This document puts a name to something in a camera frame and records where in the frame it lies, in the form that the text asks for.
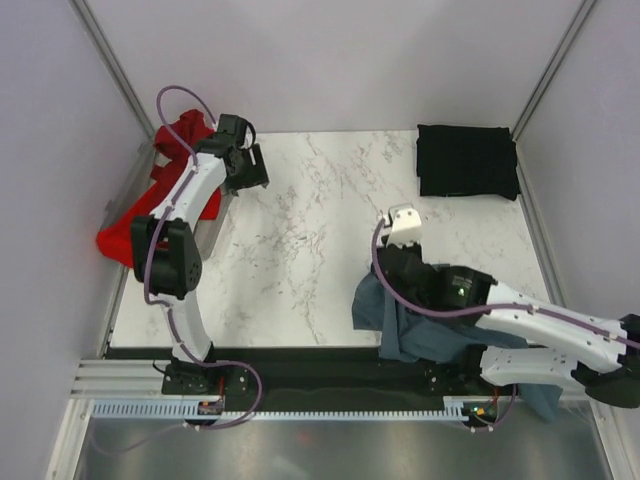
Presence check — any blue-grey t shirt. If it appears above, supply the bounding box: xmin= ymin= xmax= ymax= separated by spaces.
xmin=349 ymin=272 xmax=564 ymax=424

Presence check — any clear plastic bin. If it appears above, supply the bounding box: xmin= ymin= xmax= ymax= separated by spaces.
xmin=96 ymin=151 xmax=227 ymax=268

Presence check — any red t shirt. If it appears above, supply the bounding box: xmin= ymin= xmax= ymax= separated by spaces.
xmin=95 ymin=109 xmax=224 ymax=269

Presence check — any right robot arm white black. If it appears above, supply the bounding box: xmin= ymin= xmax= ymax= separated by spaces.
xmin=372 ymin=244 xmax=639 ymax=409

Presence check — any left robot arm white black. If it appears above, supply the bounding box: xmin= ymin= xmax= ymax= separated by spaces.
xmin=130 ymin=114 xmax=269 ymax=393

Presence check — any folded black t shirt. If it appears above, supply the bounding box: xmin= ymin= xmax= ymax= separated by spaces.
xmin=416 ymin=124 xmax=520 ymax=201

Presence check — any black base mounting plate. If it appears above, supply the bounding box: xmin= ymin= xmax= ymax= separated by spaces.
xmin=162 ymin=347 xmax=507 ymax=400

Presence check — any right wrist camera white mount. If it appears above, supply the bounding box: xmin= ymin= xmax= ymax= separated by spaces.
xmin=387 ymin=204 xmax=422 ymax=248

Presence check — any light blue cable duct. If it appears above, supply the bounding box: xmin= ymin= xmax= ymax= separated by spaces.
xmin=91 ymin=399 xmax=468 ymax=421

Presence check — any left aluminium frame post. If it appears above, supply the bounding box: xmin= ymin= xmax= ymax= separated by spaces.
xmin=69 ymin=0 xmax=155 ymax=140

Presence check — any aluminium frame post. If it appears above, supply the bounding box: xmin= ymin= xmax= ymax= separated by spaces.
xmin=69 ymin=0 xmax=155 ymax=140
xmin=510 ymin=0 xmax=599 ymax=144

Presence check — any right aluminium frame post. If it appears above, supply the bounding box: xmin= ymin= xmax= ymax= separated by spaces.
xmin=510 ymin=0 xmax=599 ymax=144

